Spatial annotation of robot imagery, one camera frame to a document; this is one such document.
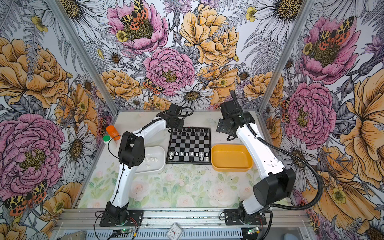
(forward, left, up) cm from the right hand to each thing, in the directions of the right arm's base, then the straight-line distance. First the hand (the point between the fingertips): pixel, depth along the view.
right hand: (229, 134), depth 79 cm
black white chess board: (+7, +22, -21) cm, 31 cm away
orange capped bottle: (+15, +71, -14) cm, 74 cm away
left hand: (+20, +29, -16) cm, 39 cm away
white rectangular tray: (-3, +44, -22) cm, 49 cm away
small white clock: (-39, +28, -21) cm, 52 cm away
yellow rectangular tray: (0, -2, -24) cm, 24 cm away
